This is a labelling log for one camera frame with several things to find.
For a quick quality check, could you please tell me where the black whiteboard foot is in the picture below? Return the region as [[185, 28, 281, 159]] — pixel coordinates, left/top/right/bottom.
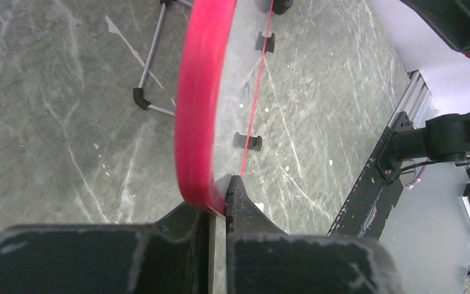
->
[[255, 31, 275, 53], [232, 132, 263, 152]]

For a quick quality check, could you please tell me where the grey wire whiteboard stand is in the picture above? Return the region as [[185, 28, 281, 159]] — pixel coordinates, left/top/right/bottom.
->
[[132, 0, 193, 118]]

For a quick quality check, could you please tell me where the pink-framed whiteboard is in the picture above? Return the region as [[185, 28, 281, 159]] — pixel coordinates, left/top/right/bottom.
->
[[173, 0, 277, 217]]

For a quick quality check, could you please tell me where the aluminium base frame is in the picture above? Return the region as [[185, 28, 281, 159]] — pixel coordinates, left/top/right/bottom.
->
[[376, 69, 470, 294]]

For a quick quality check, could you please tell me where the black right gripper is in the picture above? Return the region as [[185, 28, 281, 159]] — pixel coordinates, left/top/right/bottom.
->
[[402, 0, 470, 59]]

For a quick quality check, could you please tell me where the black base beam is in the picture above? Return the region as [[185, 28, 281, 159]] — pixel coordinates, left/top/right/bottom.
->
[[327, 111, 412, 239]]

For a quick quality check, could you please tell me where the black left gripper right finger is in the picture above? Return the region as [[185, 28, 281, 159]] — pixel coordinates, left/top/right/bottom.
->
[[226, 175, 404, 293]]

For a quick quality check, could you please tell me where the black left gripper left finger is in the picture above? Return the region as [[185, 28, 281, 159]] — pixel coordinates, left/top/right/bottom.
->
[[0, 203, 215, 293]]

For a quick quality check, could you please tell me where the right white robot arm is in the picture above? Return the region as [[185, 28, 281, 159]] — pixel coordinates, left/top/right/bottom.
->
[[377, 1, 470, 184]]

